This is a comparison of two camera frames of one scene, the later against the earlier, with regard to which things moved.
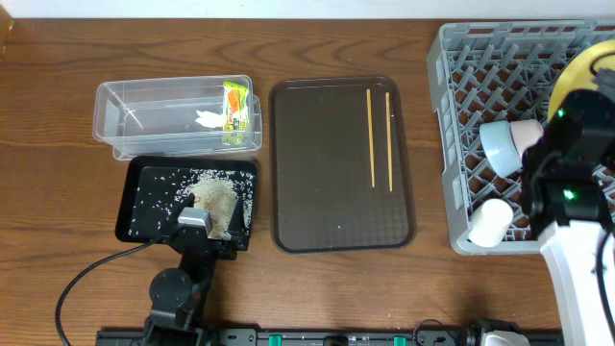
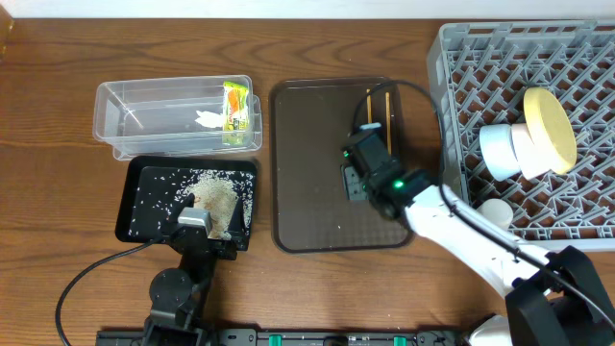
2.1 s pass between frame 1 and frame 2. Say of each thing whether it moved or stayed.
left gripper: stayed
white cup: stayed
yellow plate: moved
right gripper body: moved
